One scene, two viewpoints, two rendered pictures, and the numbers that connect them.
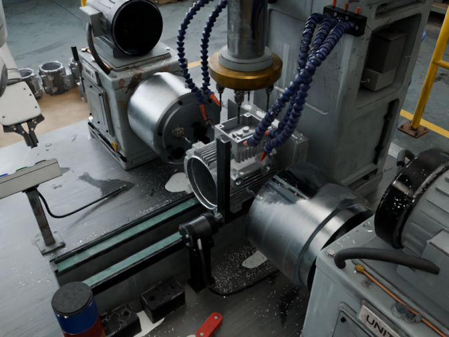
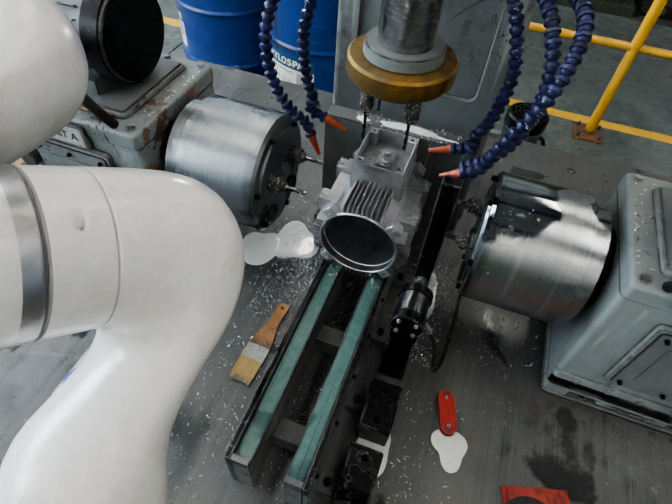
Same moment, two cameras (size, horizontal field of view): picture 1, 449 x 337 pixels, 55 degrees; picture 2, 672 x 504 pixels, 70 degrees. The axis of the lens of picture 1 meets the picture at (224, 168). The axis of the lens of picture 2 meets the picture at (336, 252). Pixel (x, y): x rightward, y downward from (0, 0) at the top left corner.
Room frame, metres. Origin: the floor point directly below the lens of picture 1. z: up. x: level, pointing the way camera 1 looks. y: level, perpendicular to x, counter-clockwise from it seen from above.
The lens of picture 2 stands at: (0.43, 0.45, 1.71)
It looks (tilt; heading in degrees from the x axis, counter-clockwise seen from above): 50 degrees down; 324
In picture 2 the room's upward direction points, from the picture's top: 5 degrees clockwise
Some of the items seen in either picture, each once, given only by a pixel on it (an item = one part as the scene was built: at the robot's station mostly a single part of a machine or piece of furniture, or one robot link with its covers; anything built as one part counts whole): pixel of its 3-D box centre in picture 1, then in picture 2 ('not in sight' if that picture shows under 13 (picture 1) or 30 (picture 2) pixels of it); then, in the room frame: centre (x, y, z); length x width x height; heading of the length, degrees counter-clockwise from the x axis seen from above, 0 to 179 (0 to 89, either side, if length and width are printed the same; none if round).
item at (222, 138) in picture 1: (222, 182); (434, 239); (0.77, 0.00, 1.12); 0.04 x 0.03 x 0.26; 127
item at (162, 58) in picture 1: (133, 96); (128, 147); (1.43, 0.34, 0.99); 0.35 x 0.31 x 0.37; 37
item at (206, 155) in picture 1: (230, 169); (372, 211); (0.95, -0.02, 1.02); 0.20 x 0.19 x 0.19; 127
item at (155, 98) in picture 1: (166, 110); (218, 156); (1.23, 0.20, 1.04); 0.37 x 0.25 x 0.25; 37
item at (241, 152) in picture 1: (242, 137); (384, 164); (0.98, -0.05, 1.11); 0.12 x 0.11 x 0.07; 127
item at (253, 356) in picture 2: not in sight; (263, 340); (0.91, 0.27, 0.80); 0.21 x 0.05 x 0.01; 124
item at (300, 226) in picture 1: (318, 232); (540, 251); (0.69, -0.22, 1.04); 0.41 x 0.25 x 0.25; 37
